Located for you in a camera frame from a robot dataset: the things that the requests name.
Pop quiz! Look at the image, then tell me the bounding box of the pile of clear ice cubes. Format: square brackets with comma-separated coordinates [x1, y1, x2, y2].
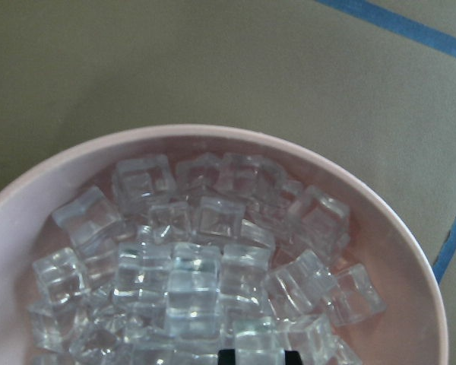
[27, 153, 386, 364]

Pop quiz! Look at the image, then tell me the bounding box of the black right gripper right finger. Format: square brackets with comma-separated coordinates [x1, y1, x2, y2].
[284, 350, 302, 365]

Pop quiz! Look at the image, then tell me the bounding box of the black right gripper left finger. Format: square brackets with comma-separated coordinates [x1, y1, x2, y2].
[217, 349, 236, 365]

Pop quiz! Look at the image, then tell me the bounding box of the pink bowl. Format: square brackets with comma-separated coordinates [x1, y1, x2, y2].
[0, 125, 448, 364]

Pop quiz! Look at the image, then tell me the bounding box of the clear ice cube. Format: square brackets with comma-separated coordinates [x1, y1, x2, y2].
[233, 316, 285, 365]

